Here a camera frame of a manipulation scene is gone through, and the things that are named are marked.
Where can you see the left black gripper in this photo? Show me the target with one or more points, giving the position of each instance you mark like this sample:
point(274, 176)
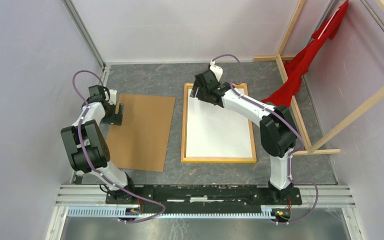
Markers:
point(115, 118)

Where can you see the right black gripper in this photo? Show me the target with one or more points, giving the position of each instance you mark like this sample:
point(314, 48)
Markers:
point(199, 94)

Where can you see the building photo print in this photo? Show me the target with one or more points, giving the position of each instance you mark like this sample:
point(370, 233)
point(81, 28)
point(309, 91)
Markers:
point(218, 129)

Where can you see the brown cardboard backing board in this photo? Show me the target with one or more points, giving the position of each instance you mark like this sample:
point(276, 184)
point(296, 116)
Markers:
point(141, 141)

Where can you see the yellow wooden picture frame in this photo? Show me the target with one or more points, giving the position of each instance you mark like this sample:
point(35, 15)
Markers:
point(183, 132)

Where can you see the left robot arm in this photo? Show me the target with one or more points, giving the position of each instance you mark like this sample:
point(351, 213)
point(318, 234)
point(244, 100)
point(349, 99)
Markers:
point(86, 147)

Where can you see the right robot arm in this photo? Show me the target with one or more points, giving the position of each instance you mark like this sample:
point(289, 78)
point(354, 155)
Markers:
point(276, 125)

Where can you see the red cloth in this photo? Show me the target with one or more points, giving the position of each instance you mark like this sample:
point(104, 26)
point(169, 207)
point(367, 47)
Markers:
point(300, 64)

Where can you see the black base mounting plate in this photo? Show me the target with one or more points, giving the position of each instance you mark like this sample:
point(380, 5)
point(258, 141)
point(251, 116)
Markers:
point(203, 199)

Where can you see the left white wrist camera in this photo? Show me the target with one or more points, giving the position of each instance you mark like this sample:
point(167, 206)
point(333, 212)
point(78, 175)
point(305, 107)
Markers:
point(112, 97)

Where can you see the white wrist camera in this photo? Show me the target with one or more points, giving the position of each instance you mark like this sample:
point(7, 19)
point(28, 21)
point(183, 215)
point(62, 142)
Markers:
point(112, 97)
point(216, 70)

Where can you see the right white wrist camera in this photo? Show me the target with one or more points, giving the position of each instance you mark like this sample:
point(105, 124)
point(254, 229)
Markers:
point(216, 70)

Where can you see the aluminium rail frame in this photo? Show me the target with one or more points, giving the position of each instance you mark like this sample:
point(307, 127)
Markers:
point(327, 212)

